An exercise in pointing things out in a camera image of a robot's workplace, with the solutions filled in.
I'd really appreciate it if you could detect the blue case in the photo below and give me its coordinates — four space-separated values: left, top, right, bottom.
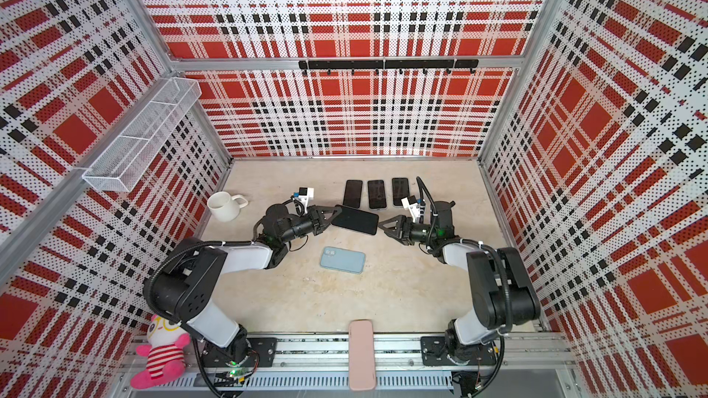
320 247 366 274

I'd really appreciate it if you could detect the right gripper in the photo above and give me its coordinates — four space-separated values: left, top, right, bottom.
379 216 436 247

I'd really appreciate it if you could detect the pink phone case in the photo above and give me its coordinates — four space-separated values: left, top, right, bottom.
348 320 377 392

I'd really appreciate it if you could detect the pink plush toy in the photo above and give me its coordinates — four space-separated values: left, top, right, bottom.
130 314 191 390

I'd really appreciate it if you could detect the white wire basket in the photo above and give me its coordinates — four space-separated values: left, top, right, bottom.
82 77 201 193

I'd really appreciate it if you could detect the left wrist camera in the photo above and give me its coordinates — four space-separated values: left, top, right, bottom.
293 187 315 209

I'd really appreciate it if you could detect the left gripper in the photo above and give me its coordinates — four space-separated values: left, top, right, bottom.
280 205 342 243

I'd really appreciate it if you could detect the white ceramic mug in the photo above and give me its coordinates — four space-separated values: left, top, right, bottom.
208 191 249 223

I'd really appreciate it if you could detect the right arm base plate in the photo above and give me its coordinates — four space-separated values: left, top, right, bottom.
420 335 496 367

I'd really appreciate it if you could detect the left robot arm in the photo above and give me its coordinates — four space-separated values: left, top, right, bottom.
143 201 342 363

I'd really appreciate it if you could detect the black hook rail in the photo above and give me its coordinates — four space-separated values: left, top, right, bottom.
298 59 479 74

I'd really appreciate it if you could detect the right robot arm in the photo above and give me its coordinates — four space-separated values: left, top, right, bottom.
378 201 541 366

